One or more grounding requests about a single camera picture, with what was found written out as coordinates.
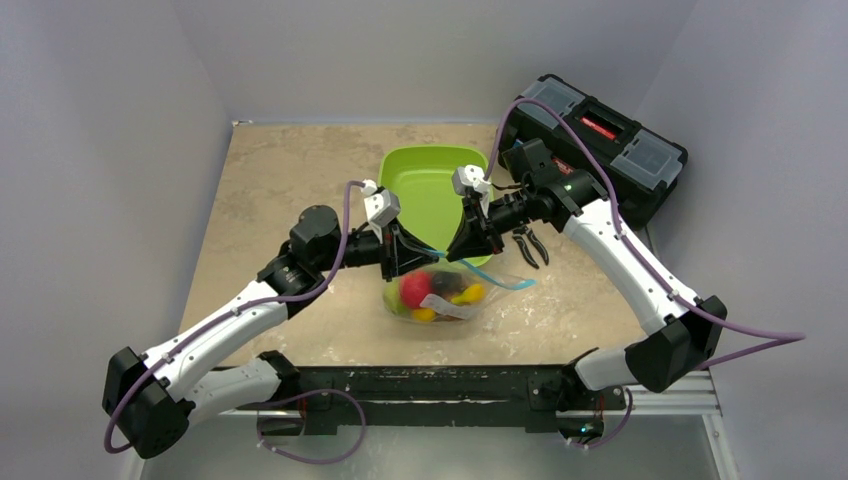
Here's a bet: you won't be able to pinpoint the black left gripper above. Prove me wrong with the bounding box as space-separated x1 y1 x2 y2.
316 216 438 282

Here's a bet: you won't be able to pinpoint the red fake apple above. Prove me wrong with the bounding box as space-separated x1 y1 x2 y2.
398 270 433 309

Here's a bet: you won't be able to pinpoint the yellow fake lemon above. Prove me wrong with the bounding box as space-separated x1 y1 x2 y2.
450 283 487 306

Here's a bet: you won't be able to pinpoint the clear zip top bag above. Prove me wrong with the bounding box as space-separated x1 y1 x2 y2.
382 251 536 325

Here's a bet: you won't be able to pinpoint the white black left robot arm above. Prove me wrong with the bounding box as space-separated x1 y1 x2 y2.
102 205 438 459

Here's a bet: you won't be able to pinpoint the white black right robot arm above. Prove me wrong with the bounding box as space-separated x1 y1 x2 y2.
446 140 727 407

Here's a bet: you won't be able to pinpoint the green fake pear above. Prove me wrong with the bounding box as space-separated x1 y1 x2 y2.
382 282 408 316

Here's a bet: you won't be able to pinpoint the black grey pliers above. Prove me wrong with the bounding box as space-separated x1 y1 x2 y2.
511 225 550 269

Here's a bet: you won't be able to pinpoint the green plastic tray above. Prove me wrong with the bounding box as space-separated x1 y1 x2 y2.
378 145 488 253

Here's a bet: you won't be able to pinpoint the black toolbox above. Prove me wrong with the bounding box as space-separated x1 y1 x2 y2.
498 73 688 231

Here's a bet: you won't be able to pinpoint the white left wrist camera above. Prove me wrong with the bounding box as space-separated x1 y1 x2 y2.
360 179 401 243

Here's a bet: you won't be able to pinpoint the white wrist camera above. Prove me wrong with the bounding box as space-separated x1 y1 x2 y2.
451 164 492 199
360 179 401 243

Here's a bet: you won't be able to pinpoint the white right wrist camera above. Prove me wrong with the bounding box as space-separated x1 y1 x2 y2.
451 164 492 199

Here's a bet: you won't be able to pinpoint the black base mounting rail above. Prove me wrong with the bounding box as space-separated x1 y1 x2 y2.
259 351 627 438

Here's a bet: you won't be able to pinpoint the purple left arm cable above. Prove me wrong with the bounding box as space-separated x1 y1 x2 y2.
102 180 367 465

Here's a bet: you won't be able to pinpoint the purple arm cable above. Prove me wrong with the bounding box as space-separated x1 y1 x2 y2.
486 97 807 452
102 180 367 465

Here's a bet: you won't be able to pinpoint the aluminium frame rail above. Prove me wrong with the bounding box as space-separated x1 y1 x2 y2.
124 372 738 479

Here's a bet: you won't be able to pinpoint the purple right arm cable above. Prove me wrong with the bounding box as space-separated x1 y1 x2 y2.
486 97 807 452

